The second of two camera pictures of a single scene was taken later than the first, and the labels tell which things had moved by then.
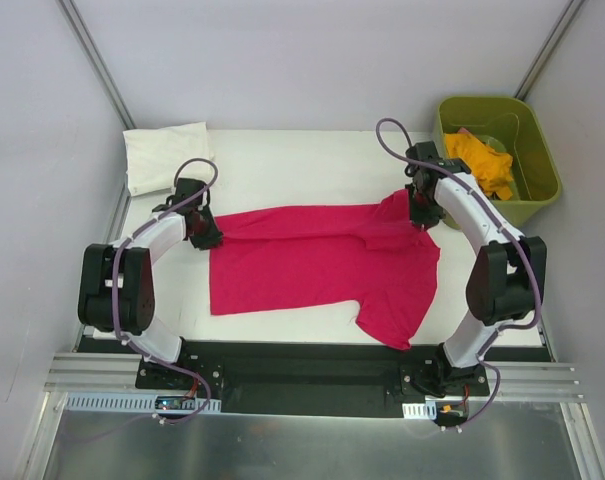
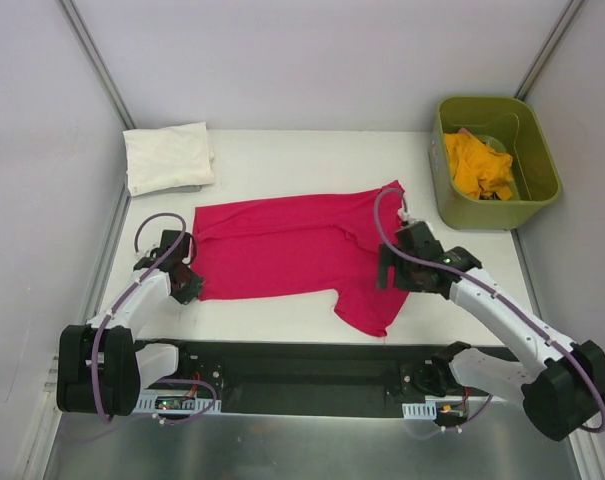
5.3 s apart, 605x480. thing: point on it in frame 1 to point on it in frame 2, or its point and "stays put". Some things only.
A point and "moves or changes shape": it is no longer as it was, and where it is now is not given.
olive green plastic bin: [509, 125] stays put
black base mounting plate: [272, 378] stays put
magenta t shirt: [378, 260] moves or changes shape
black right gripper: [425, 215] to [385, 267]
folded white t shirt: [152, 157] stays put
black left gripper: [207, 236] to [187, 288]
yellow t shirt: [491, 168] stays put
